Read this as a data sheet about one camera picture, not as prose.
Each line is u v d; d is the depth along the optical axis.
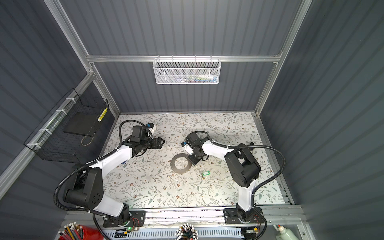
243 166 0.50
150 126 0.82
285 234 0.64
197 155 0.79
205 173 0.89
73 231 0.59
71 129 0.72
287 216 0.76
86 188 0.44
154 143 0.81
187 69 0.99
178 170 0.91
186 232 0.57
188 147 0.85
